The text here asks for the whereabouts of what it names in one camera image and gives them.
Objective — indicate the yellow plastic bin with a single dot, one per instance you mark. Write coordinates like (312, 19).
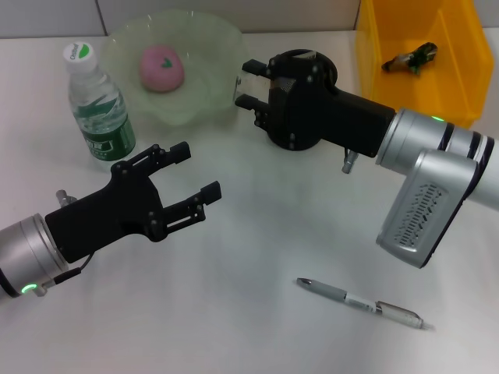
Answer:
(397, 101)

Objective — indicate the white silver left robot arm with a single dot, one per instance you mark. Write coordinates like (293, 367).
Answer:
(23, 253)

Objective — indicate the black mesh pen holder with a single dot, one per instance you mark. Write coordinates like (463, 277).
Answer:
(331, 67)

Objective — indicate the green plastic wrapper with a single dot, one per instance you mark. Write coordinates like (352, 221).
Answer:
(401, 62)

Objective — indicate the green glass fruit plate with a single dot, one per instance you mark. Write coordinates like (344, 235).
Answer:
(210, 78)

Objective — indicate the silver white pen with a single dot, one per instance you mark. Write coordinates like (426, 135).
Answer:
(393, 311)

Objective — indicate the pink peach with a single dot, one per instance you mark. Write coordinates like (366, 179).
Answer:
(160, 74)

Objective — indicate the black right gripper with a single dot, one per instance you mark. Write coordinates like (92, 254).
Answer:
(331, 113)

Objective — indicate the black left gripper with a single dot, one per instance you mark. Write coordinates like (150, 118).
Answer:
(101, 218)

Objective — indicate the clear green-label water bottle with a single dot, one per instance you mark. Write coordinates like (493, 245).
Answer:
(109, 144)

